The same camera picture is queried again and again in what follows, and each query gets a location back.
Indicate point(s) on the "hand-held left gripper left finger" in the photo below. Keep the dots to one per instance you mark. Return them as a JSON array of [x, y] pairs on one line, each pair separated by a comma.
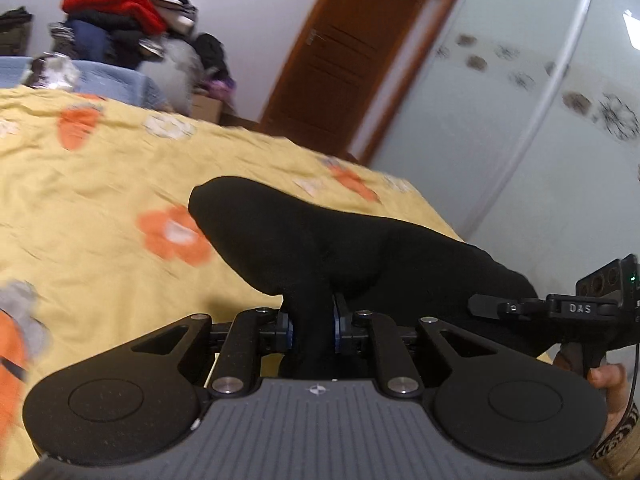
[[285, 332]]

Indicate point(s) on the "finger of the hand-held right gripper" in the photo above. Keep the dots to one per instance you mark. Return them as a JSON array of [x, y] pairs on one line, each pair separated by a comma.
[[505, 307]]

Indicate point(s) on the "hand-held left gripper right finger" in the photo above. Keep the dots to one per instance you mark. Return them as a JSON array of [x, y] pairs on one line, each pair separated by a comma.
[[339, 330]]

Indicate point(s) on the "black pants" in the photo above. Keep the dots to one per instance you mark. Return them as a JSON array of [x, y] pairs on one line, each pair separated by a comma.
[[350, 250]]

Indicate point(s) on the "person's right forearm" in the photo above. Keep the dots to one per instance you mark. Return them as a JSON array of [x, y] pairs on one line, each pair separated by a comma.
[[625, 452]]

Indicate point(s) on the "person's right hand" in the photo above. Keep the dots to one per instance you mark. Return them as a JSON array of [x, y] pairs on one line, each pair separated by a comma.
[[612, 385]]

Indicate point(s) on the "frosted glass wardrobe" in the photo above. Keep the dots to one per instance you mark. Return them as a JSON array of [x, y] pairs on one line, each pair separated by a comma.
[[525, 160]]

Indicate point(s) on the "yellow floral bedsheet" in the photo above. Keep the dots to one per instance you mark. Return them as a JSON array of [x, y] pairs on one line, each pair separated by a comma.
[[100, 210]]

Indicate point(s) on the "cardboard box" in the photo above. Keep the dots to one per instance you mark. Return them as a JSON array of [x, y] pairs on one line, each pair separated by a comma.
[[206, 107]]

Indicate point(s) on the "purple cloth item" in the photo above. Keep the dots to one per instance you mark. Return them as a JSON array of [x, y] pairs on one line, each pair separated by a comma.
[[222, 87]]

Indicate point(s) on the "brown wooden door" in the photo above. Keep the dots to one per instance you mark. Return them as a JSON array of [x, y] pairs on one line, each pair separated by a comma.
[[345, 60]]

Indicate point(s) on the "grey fabric bundle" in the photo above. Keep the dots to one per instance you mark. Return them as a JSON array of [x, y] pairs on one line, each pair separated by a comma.
[[175, 75]]

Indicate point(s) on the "black garment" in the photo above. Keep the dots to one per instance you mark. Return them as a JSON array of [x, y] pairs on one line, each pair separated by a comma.
[[210, 55]]

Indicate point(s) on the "blue towel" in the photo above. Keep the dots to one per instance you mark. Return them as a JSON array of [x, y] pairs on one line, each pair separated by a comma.
[[110, 80]]

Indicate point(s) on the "crumpled silver white cloth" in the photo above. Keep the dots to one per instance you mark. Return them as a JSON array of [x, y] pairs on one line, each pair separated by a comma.
[[52, 70]]

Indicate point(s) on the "pile of clothes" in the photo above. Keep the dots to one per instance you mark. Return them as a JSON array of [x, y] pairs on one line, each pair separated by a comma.
[[115, 15]]

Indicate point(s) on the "red garment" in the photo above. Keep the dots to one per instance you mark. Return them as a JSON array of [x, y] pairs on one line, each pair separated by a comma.
[[120, 2]]

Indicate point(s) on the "dark bag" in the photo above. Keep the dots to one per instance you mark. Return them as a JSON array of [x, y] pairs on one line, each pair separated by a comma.
[[14, 30]]

